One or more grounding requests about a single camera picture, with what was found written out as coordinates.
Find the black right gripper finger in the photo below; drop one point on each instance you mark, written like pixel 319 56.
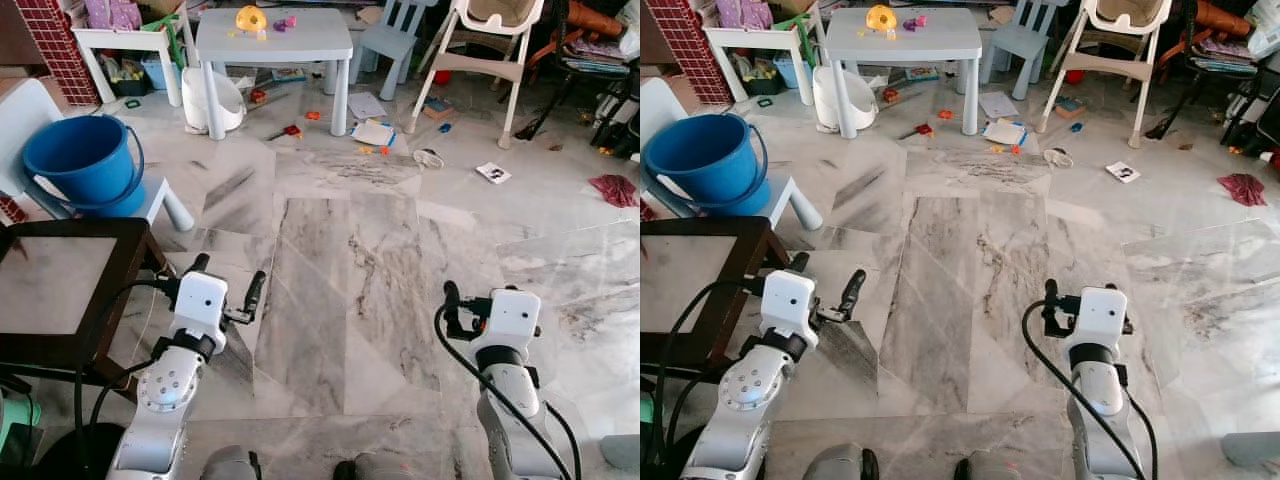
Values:
pixel 1050 305
pixel 452 305

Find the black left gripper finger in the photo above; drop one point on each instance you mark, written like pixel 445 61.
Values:
pixel 852 292
pixel 799 262
pixel 199 264
pixel 256 290

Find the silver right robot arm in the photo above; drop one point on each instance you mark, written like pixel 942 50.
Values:
pixel 1100 400
pixel 510 400

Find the dark wooden marble-top side table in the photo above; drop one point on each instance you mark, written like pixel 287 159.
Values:
pixel 55 285
pixel 690 280

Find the small white booklet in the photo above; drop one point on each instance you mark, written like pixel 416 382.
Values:
pixel 493 173
pixel 1123 172

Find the blue plastic bucket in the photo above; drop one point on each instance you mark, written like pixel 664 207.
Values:
pixel 80 160
pixel 705 160

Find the silver left robot leg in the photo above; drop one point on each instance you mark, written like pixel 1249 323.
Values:
pixel 230 465
pixel 838 465

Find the white plastic potty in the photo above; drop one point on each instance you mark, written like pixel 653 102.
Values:
pixel 850 100
pixel 222 100

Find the crumpled dark red cloth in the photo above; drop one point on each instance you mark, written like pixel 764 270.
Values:
pixel 612 190
pixel 1242 189

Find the blue storage box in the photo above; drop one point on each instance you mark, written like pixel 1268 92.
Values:
pixel 790 72
pixel 160 74

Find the white paper sheet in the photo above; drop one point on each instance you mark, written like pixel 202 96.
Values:
pixel 366 106
pixel 998 105

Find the green plastic object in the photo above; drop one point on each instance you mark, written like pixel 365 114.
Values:
pixel 645 430
pixel 15 425

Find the small white shelf table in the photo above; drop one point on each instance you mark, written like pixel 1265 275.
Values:
pixel 750 38
pixel 120 38

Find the pale grey kids table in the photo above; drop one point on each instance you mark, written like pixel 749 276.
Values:
pixel 290 42
pixel 915 42

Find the red brick pattern panel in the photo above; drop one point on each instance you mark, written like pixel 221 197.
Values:
pixel 55 45
pixel 695 45

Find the white baby high chair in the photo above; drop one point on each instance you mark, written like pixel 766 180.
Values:
pixel 480 65
pixel 1110 65

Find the yellow round toy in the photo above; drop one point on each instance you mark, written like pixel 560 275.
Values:
pixel 881 18
pixel 251 19

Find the small pink toy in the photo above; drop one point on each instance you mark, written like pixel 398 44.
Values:
pixel 915 22
pixel 285 22

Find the light blue plastic kids chair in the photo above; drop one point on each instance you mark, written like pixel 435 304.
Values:
pixel 390 40
pixel 1020 40

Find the black folding chair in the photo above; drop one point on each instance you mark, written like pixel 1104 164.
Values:
pixel 1215 60
pixel 590 60

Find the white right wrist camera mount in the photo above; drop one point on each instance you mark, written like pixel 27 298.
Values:
pixel 1102 316
pixel 514 318

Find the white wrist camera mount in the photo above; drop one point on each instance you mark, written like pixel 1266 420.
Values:
pixel 790 300
pixel 1102 316
pixel 514 318
pixel 200 300

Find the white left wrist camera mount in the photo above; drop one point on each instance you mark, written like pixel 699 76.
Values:
pixel 790 300
pixel 200 300

